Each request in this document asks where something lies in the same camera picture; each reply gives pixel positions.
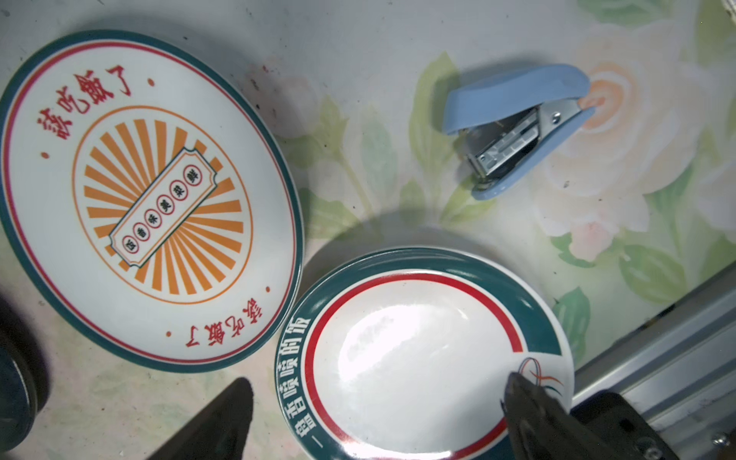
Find blue stapler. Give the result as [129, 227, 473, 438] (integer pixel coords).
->
[443, 64, 595, 201]

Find green red rim plate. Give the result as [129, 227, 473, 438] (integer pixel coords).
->
[274, 247, 574, 459]

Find aluminium rail base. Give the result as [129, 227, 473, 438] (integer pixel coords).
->
[573, 266, 735, 459]

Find black plate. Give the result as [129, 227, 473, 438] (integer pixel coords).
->
[1, 333, 38, 452]

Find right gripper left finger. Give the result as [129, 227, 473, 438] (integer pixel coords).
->
[149, 378, 254, 459]

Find orange sunburst plate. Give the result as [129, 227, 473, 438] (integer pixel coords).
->
[1, 30, 305, 373]

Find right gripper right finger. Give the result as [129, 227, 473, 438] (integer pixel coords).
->
[502, 372, 618, 459]

